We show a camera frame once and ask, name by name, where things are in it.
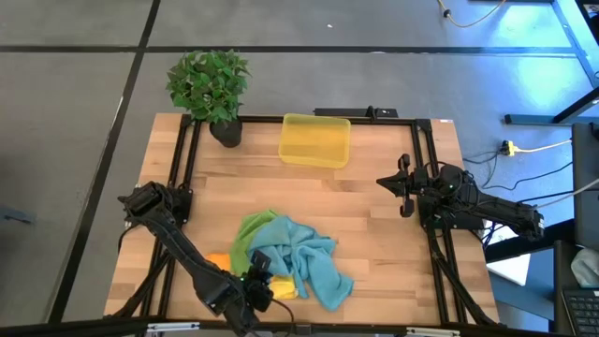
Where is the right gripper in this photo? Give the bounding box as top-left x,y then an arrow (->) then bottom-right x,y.
376,154 -> 431,218

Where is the yellow microfiber towel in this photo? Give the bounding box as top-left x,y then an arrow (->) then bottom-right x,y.
269,274 -> 300,300

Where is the orange microfiber towel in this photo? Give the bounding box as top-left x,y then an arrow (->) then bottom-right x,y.
205,252 -> 233,272

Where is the green microfiber towel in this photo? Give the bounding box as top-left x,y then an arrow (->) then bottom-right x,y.
228,209 -> 280,277

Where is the black bar device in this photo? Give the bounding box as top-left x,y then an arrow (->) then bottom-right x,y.
314,106 -> 399,119

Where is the yellow translucent plastic bin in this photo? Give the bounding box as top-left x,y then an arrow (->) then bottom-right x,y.
278,112 -> 352,169

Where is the white paper sheet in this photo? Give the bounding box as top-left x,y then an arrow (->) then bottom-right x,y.
486,219 -> 533,286

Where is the black rig crossbeam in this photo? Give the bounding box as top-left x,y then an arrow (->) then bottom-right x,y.
0,315 -> 562,337

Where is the dark grey monitor back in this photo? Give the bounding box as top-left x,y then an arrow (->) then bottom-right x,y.
571,122 -> 599,249

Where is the grey crumpled bag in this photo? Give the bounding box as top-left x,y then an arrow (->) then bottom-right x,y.
570,247 -> 599,288

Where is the green plant in black pot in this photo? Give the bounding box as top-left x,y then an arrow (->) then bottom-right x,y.
166,49 -> 252,149

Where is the black laptop keyboard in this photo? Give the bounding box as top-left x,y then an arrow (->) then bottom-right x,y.
560,287 -> 599,336

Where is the black aluminium table frame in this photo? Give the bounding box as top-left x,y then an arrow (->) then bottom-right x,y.
111,113 -> 500,329

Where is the silver metal bracket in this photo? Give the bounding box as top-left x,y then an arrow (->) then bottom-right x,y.
405,326 -> 462,337
145,321 -> 201,334

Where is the black floor cable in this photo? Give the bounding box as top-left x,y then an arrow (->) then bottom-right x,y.
481,161 -> 575,192

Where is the black desk frame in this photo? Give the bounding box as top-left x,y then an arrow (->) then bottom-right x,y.
504,0 -> 599,125

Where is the pale yellow power cable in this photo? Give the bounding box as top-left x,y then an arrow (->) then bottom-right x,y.
514,139 -> 573,154

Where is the grey floor cable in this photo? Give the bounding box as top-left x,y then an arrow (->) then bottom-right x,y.
535,177 -> 599,210

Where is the yellow floor cable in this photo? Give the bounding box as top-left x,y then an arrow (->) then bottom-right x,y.
436,0 -> 507,28

